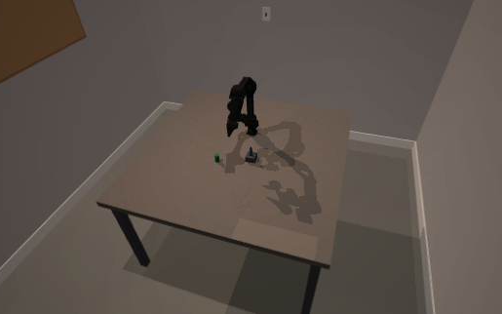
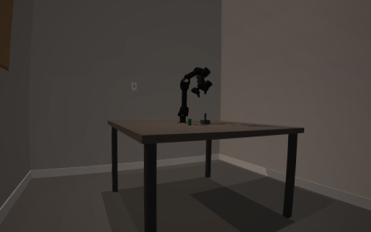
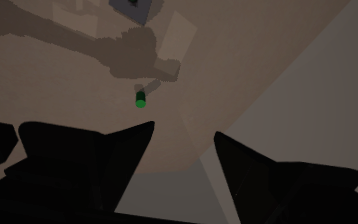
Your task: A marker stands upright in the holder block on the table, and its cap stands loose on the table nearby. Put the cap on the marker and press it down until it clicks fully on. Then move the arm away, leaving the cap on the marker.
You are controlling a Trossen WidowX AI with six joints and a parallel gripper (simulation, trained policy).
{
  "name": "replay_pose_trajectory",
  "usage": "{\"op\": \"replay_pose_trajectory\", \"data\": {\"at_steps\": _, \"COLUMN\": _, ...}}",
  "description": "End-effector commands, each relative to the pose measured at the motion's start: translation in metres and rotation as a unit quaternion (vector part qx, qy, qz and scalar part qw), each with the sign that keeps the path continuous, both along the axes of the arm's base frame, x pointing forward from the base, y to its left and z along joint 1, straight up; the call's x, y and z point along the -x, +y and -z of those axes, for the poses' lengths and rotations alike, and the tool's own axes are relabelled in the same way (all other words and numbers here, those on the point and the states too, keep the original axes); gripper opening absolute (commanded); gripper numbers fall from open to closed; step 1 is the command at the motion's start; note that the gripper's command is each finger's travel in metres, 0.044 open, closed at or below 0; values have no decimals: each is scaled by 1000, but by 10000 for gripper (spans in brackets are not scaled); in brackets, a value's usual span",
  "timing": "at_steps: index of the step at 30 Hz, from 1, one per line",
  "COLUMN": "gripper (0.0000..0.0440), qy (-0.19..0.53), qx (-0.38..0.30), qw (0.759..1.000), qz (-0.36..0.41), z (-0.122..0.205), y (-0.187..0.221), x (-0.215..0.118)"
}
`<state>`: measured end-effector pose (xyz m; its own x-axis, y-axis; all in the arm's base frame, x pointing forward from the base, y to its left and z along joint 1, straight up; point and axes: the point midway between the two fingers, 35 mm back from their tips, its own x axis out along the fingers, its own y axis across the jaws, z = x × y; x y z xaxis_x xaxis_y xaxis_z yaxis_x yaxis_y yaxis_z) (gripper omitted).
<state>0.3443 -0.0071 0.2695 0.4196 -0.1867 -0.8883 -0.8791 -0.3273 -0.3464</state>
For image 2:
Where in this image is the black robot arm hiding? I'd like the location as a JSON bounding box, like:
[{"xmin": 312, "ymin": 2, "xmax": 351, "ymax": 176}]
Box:
[{"xmin": 178, "ymin": 68, "xmax": 210, "ymax": 122}]

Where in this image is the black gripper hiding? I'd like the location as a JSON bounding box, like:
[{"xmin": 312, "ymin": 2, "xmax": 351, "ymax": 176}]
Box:
[{"xmin": 192, "ymin": 78, "xmax": 213, "ymax": 98}]

